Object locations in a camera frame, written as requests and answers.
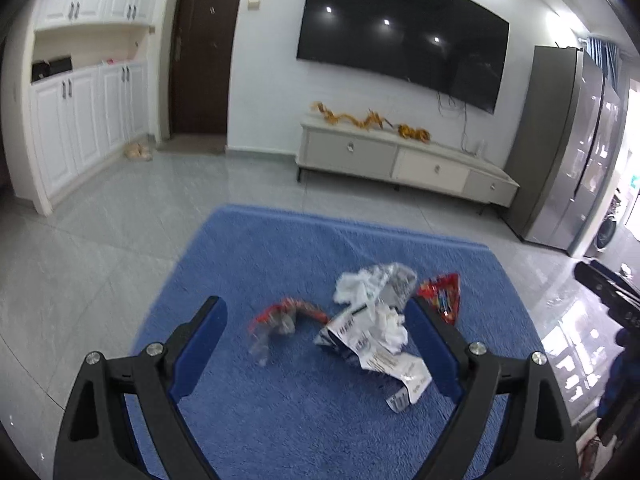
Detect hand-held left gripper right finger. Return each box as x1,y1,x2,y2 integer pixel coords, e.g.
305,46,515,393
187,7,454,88
404,296,576,480

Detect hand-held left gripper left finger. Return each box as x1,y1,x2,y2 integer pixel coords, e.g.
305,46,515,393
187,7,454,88
52,296,228,480

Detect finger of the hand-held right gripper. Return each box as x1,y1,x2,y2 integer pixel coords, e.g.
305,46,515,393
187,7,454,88
573,259,640,331
596,329,640,448

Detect white paper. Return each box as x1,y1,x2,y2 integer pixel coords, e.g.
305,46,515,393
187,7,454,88
372,302,409,349

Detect red colourful snack bag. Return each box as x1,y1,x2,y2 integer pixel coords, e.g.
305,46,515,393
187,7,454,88
417,273,461,329

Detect clear printed wrapper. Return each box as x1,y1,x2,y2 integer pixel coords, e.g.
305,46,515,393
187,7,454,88
372,262,417,311

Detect silver white printed wrapper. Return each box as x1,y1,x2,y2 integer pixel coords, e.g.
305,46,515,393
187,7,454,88
313,305,433,414

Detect red snack wrapper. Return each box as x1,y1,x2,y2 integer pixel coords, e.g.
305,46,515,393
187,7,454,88
248,298,331,366

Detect grey washing machine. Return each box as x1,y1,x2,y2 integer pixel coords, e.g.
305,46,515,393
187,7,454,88
592,205,621,259

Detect blue carpet mat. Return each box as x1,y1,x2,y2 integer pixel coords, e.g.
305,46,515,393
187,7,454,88
127,203,551,480

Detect silver refrigerator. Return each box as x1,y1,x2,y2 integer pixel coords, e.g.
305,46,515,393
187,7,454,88
505,45,628,256

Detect white television cabinet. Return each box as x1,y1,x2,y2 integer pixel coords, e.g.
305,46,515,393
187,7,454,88
295,114,521,217

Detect grey doormat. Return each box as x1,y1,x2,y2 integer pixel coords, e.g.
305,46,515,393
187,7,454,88
157,137,226,155

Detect orange tiger toy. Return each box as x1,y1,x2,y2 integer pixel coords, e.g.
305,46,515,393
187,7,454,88
397,124,431,145

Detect blue curtain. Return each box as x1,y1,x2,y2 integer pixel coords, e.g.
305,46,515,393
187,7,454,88
585,36,621,96

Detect golden dragon toy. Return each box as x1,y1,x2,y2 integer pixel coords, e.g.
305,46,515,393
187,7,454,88
311,102,396,134

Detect white cabinet unit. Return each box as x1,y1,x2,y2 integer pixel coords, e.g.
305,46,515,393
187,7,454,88
10,0,156,216

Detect dark brown door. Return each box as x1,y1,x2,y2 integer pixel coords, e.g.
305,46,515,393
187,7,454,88
167,0,246,138

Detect black box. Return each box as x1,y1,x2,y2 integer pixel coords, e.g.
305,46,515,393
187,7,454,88
31,57,74,84

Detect television cables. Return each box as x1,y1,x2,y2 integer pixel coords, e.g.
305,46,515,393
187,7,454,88
437,91,474,154

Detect black wall television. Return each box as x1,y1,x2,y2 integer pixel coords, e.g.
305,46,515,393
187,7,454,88
296,0,511,115

